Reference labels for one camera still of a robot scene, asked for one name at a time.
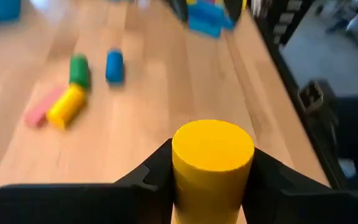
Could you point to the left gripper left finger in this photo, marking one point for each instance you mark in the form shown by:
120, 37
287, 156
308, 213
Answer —
73, 205

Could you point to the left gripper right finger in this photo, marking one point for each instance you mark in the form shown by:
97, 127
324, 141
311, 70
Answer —
306, 208

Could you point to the yellow cylinder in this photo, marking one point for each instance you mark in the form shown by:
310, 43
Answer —
213, 174
65, 107

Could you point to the pink block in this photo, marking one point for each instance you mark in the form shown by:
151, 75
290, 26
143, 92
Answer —
40, 109

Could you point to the green cylinder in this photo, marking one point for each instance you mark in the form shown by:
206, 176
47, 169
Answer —
79, 71

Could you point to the blue cylinder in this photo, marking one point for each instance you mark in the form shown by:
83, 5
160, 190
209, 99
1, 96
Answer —
114, 67

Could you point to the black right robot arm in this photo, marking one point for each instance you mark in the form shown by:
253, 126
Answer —
179, 9

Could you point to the black drawer cabinet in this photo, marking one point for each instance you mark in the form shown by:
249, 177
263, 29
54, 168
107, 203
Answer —
283, 18

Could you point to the blue block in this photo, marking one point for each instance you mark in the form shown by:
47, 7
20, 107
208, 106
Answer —
207, 9
205, 28

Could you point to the black table bracket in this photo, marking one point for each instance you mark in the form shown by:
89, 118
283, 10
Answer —
317, 99

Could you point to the white frame post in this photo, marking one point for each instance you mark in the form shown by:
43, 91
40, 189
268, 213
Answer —
256, 7

